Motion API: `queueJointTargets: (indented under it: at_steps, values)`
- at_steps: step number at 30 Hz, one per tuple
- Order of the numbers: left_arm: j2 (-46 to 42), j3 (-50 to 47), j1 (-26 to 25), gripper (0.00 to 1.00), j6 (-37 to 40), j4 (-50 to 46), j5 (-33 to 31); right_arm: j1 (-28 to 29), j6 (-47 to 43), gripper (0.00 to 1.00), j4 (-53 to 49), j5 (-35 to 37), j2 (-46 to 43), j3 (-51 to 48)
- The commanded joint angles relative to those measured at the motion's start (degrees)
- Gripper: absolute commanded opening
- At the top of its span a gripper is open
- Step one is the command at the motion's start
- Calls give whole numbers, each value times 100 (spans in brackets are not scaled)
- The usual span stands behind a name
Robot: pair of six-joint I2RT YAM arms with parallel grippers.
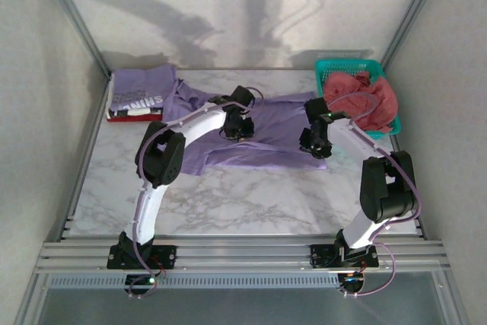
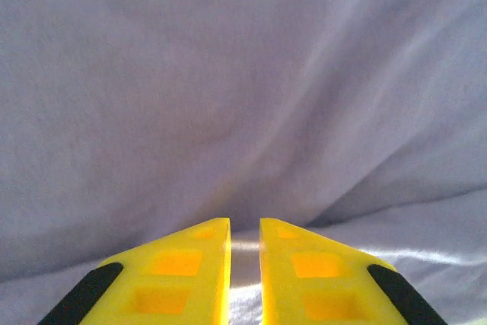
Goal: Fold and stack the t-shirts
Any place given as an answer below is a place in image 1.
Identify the folded purple printed t-shirt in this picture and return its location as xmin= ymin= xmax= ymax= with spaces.
xmin=110 ymin=65 xmax=178 ymax=113

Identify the folded red t-shirt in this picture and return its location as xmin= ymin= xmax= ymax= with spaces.
xmin=106 ymin=110 xmax=164 ymax=123

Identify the aluminium frame post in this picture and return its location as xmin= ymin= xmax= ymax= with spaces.
xmin=35 ymin=0 xmax=113 ymax=79
xmin=380 ymin=0 xmax=450 ymax=72

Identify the crumpled pink-red t-shirt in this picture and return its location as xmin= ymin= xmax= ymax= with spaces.
xmin=322 ymin=70 xmax=399 ymax=134

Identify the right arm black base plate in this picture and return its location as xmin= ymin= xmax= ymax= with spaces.
xmin=310 ymin=243 xmax=379 ymax=269

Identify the plain purple t-shirt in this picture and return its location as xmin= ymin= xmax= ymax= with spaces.
xmin=162 ymin=77 xmax=329 ymax=177

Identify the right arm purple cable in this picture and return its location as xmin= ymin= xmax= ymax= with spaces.
xmin=326 ymin=91 xmax=424 ymax=297

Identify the teal plastic basket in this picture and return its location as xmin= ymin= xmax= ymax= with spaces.
xmin=314 ymin=59 xmax=403 ymax=142

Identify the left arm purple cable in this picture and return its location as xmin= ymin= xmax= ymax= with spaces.
xmin=127 ymin=86 xmax=266 ymax=300

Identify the black controller board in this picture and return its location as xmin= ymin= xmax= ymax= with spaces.
xmin=125 ymin=274 xmax=160 ymax=295
xmin=337 ymin=272 xmax=367 ymax=295

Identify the right black controller board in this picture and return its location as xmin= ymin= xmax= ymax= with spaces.
xmin=337 ymin=272 xmax=367 ymax=295

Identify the aluminium frame cross rail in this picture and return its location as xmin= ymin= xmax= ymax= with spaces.
xmin=35 ymin=240 xmax=452 ymax=275

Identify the grey slotted cable duct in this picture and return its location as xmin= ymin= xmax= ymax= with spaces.
xmin=48 ymin=273 xmax=340 ymax=290

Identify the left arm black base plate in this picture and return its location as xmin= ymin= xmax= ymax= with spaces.
xmin=107 ymin=244 xmax=178 ymax=270

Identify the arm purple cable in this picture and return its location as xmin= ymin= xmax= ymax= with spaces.
xmin=326 ymin=91 xmax=424 ymax=297
xmin=127 ymin=86 xmax=266 ymax=300

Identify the left black controller board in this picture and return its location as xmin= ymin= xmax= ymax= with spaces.
xmin=125 ymin=274 xmax=160 ymax=295

